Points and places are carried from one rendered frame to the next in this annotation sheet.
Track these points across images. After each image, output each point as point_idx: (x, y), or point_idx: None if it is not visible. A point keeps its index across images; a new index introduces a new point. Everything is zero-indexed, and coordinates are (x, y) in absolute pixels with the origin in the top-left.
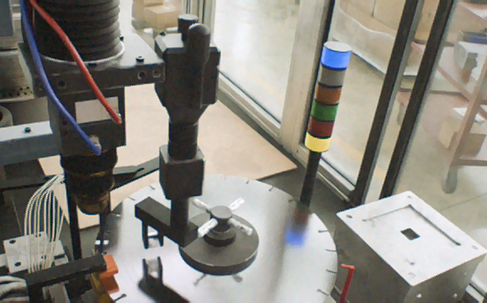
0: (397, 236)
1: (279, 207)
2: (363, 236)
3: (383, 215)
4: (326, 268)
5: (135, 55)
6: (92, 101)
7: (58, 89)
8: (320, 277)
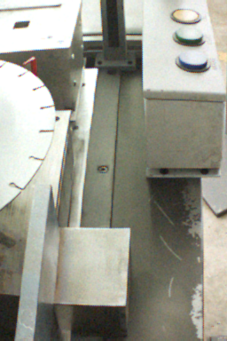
0: (15, 32)
1: None
2: None
3: None
4: (17, 75)
5: None
6: None
7: None
8: (21, 83)
